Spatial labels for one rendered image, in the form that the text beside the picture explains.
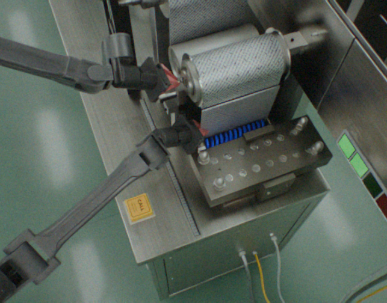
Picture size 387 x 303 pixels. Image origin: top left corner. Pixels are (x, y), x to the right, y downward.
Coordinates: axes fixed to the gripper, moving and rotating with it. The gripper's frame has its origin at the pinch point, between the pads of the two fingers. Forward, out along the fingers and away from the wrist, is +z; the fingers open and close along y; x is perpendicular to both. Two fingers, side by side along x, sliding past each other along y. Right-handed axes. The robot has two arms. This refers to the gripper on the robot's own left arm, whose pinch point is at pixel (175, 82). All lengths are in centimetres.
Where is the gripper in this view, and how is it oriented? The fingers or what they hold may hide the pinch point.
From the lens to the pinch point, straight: 114.3
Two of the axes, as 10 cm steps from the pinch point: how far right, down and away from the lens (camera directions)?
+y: 4.2, 8.4, -3.4
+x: 6.0, -5.4, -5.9
